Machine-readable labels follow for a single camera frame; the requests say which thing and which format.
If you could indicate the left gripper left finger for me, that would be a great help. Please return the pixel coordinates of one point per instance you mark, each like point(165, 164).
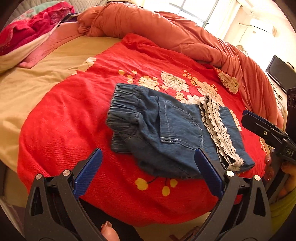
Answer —
point(53, 210)

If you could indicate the black camera box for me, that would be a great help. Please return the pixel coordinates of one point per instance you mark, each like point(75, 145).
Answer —
point(291, 116)

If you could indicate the blue denim lace-trimmed pants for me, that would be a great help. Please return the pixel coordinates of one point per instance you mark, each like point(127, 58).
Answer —
point(163, 133)

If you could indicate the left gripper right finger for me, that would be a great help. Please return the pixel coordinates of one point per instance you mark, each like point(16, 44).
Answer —
point(242, 211)

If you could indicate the red floral blanket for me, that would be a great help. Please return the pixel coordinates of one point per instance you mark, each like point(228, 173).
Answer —
point(70, 122)

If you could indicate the left hand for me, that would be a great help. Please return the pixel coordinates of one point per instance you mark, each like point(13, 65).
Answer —
point(108, 232)

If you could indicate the green right sleeve forearm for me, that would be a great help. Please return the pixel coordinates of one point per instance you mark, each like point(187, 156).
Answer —
point(280, 210)

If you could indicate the magenta pink clothes pile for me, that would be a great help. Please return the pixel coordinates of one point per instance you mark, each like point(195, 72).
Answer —
point(22, 31)

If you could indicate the right hand red nails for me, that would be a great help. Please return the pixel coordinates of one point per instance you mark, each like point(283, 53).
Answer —
point(286, 167)

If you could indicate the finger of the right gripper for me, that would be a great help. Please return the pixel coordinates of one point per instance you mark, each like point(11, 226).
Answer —
point(263, 128)

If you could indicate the salmon pink comforter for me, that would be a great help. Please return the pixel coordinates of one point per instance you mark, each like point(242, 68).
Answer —
point(173, 32)

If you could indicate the black wall television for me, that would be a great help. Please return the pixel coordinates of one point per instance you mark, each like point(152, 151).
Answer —
point(281, 73)

